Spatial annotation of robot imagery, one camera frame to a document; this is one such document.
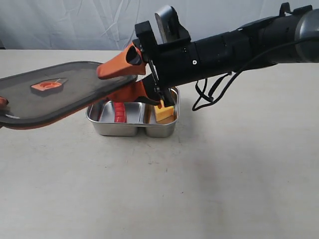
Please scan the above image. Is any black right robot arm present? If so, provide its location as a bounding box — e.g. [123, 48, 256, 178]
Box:
[97, 2, 319, 107]

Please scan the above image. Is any blue-grey backdrop cloth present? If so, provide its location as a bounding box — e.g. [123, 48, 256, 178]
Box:
[0, 0, 319, 52]

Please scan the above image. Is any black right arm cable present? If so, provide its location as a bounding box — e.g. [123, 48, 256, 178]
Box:
[191, 37, 319, 112]

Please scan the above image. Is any yellow toy cheese wedge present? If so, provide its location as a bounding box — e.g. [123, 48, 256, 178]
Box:
[154, 100, 174, 122]

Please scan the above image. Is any red toy sausage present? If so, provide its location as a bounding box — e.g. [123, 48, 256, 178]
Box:
[113, 102, 127, 123]

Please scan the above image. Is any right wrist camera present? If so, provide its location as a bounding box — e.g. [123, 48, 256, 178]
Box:
[155, 5, 191, 43]

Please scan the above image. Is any dark transparent lunch box lid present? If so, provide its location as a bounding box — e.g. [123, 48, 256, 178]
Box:
[0, 61, 137, 129]

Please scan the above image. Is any stainless steel lunch box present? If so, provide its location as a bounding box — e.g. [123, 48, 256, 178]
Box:
[86, 87, 180, 138]

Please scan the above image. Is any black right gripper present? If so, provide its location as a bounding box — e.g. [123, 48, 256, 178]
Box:
[96, 21, 200, 108]

